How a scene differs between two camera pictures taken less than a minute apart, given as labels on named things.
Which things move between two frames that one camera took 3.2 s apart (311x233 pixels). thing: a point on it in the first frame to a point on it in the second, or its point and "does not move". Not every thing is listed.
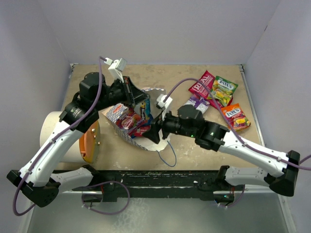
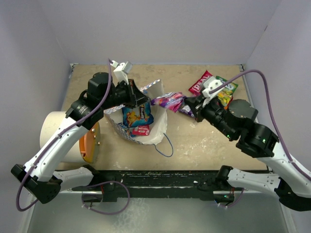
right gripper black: [153, 133] to [194, 101]
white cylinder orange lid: [84, 148] does not move
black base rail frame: [112, 184] does not move
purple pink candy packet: [131, 122] to [171, 101]
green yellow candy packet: [222, 90] does not move
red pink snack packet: [139, 130] does not move
